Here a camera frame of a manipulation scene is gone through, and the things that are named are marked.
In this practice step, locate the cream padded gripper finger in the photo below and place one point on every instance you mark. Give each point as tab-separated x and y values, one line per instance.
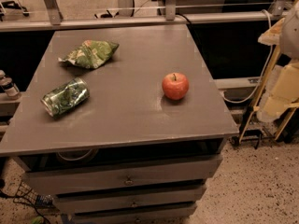
282	89

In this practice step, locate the grey metal railing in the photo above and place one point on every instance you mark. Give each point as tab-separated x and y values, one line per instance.
36	15

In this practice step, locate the grey drawer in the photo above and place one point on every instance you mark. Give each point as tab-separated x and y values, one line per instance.
137	215
116	176
130	199

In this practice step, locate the crushed green soda can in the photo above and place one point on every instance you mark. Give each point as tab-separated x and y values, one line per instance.
66	97

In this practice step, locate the middle grey drawer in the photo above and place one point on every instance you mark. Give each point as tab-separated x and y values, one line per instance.
130	199

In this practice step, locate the small bottle at left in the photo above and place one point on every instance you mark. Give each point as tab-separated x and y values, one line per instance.
8	86

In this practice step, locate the grey drawer cabinet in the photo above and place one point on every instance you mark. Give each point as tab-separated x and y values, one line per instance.
127	117

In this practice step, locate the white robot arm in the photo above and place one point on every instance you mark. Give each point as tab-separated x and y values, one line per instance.
286	34

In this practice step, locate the bottom grey drawer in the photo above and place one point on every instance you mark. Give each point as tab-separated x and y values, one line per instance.
137	215

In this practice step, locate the red apple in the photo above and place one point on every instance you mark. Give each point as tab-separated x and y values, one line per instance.
175	86

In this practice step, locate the yellow metal frame stand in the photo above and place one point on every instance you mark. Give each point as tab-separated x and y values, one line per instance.
254	106

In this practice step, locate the green jalapeno chip bag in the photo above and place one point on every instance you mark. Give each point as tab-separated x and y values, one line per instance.
91	54

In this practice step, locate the top grey drawer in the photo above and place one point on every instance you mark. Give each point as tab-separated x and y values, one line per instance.
116	176

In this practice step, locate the wire basket on floor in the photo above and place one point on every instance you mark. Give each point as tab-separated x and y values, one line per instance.
27	196

